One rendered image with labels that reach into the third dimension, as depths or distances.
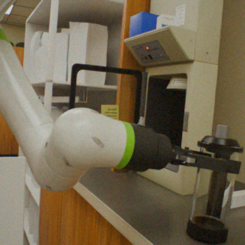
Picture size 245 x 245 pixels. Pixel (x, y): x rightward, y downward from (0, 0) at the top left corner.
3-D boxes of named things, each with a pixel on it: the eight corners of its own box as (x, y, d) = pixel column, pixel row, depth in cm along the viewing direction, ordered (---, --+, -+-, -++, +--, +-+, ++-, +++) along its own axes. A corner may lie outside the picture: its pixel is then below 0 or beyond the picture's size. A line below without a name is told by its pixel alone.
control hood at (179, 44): (145, 66, 128) (146, 44, 127) (194, 60, 99) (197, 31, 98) (121, 63, 122) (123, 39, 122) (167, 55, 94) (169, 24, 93)
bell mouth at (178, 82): (191, 92, 129) (192, 80, 128) (220, 93, 113) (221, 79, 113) (157, 88, 121) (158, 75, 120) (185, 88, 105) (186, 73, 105)
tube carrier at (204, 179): (207, 219, 78) (220, 141, 77) (239, 235, 69) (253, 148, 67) (176, 222, 73) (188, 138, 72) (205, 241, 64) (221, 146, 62)
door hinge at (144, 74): (137, 161, 131) (145, 72, 128) (140, 162, 128) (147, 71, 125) (134, 161, 130) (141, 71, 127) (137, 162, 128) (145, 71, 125)
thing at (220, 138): (219, 150, 76) (222, 124, 76) (246, 156, 68) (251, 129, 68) (191, 148, 72) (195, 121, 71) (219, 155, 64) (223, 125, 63)
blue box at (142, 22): (149, 42, 124) (150, 21, 123) (162, 39, 115) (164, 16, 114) (128, 38, 119) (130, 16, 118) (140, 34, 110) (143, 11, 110)
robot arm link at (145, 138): (106, 167, 62) (127, 178, 53) (118, 112, 61) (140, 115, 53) (130, 170, 64) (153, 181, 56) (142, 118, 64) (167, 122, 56)
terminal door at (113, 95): (135, 163, 129) (143, 70, 126) (65, 162, 119) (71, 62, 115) (134, 162, 130) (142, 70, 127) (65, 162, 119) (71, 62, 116)
